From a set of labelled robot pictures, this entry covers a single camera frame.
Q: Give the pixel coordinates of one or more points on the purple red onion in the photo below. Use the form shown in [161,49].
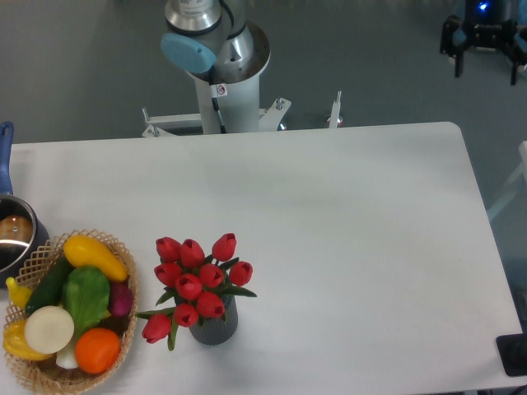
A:
[121,300]

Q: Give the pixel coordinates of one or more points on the woven wicker basket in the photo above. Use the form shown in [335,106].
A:
[45,377]

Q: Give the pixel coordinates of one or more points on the white round onion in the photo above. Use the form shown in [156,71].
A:
[49,329]

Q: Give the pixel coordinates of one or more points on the yellow bell pepper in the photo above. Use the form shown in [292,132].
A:
[15,344]

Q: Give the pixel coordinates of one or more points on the green lettuce leaf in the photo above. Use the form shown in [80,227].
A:
[86,295]

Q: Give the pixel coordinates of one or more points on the white frame at right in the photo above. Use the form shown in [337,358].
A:
[511,187]

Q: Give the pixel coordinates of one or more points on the dark grey ribbed vase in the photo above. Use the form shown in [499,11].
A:
[212,319]

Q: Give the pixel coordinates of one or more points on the yellow squash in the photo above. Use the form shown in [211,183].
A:
[83,251]

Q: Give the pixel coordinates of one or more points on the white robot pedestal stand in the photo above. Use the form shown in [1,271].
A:
[223,108]

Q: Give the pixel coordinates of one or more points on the orange fruit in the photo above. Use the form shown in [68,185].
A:
[96,350]

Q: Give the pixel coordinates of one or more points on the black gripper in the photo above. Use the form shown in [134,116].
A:
[489,24]

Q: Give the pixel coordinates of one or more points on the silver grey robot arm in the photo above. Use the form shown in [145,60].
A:
[211,38]

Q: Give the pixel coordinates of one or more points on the black device at edge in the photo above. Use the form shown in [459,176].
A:
[512,351]

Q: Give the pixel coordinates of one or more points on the red tulip bouquet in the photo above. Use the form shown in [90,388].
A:
[186,271]

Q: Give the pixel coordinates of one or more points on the dark green cucumber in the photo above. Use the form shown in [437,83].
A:
[50,288]

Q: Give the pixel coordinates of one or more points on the blue handled saucepan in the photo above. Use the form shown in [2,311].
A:
[21,230]

